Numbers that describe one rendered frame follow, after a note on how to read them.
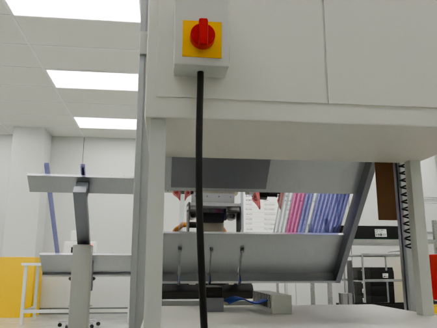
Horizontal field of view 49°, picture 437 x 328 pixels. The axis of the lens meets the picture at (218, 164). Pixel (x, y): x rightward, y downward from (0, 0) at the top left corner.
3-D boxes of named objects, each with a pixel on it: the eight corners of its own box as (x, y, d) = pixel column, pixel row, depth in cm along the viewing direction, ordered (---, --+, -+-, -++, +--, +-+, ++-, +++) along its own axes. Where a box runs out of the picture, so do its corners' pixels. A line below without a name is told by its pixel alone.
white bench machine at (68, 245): (65, 263, 702) (67, 231, 711) (95, 263, 711) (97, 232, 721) (62, 263, 666) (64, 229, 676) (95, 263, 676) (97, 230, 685)
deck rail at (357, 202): (335, 283, 178) (330, 271, 183) (340, 283, 178) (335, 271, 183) (387, 111, 139) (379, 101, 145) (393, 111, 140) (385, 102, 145)
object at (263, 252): (156, 275, 172) (157, 269, 175) (333, 275, 179) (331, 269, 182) (157, 235, 162) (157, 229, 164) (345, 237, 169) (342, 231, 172)
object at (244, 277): (156, 284, 171) (157, 269, 177) (335, 283, 178) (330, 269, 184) (156, 281, 170) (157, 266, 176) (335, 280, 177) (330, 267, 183)
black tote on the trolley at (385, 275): (371, 280, 670) (370, 270, 673) (357, 280, 697) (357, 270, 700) (394, 280, 684) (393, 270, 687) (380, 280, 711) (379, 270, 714)
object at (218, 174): (157, 197, 150) (158, 187, 154) (359, 201, 157) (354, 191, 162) (159, 101, 132) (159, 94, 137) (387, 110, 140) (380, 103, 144)
